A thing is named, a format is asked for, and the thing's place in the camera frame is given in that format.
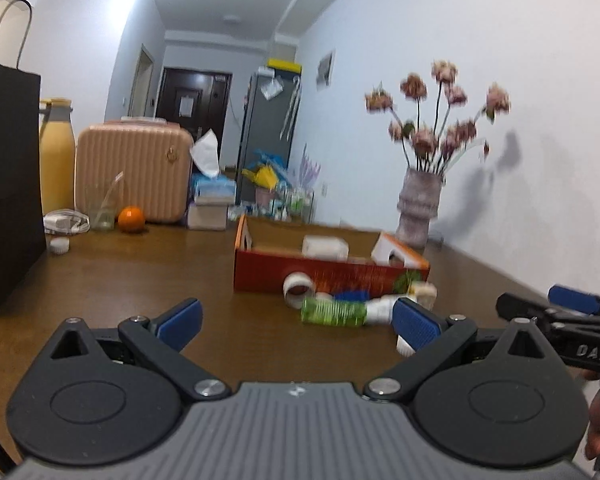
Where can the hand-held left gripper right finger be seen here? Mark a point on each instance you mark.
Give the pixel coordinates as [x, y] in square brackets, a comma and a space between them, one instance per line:
[417, 327]

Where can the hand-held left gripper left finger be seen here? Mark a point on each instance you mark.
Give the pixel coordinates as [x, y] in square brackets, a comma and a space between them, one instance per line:
[182, 324]

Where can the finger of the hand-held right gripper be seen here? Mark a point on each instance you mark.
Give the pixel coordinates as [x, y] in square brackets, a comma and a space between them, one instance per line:
[575, 299]
[525, 306]

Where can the blue lid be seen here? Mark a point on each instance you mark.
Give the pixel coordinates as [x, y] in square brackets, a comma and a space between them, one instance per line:
[352, 295]

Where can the green spray bottle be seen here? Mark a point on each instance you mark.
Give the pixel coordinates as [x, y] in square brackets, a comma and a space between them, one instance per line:
[332, 311]

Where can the red orange cardboard box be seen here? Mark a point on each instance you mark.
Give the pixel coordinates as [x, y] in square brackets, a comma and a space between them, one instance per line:
[275, 272]

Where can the white tape roll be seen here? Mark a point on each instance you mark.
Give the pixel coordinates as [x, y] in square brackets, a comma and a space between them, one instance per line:
[298, 290]

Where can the person's right hand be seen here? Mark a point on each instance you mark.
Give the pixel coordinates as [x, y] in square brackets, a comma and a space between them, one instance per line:
[596, 430]

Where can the white flat box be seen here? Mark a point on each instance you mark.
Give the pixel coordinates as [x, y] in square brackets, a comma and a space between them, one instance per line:
[207, 216]

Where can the orange fruit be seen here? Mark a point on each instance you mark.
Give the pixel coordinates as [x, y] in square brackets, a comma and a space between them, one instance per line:
[131, 220]

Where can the grey textured vase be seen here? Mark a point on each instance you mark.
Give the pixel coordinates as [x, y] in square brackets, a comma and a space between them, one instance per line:
[419, 207]

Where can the translucent white plastic box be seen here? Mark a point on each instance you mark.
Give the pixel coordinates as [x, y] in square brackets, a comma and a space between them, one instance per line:
[325, 247]

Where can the clear glass cup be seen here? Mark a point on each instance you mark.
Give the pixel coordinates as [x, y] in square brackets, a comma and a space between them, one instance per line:
[101, 210]

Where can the small white cap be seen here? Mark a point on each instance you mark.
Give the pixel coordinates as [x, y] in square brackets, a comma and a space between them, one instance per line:
[59, 244]

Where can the blue tissue pack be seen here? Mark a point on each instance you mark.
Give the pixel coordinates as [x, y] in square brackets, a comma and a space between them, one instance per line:
[211, 180]

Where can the cluttered storage rack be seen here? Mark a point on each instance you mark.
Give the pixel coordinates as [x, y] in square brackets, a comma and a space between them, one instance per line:
[285, 202]

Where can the pink ribbed suitcase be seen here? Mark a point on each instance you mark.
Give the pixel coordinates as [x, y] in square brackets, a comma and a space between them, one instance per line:
[135, 170]

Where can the yellow toy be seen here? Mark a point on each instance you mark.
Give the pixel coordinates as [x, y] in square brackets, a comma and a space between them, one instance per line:
[266, 175]

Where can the dried pink flowers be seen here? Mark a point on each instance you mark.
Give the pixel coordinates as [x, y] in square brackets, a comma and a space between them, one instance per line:
[425, 135]

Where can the purple artificial flowers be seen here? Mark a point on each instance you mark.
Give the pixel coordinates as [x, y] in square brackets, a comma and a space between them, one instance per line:
[310, 165]

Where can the yellow bottle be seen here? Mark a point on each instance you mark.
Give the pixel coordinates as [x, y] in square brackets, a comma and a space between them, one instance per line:
[56, 160]

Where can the grey refrigerator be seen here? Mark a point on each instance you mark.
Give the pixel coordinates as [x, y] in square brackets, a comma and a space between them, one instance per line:
[267, 125]

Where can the dark door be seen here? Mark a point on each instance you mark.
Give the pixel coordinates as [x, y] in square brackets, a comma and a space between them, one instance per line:
[192, 105]

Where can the black paper bag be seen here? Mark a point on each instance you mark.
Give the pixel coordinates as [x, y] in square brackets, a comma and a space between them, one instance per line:
[7, 185]

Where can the yellow black box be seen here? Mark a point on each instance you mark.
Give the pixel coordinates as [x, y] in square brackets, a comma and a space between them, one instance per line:
[284, 64]

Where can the wall picture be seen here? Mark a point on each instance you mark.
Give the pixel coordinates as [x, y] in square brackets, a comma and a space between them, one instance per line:
[326, 68]

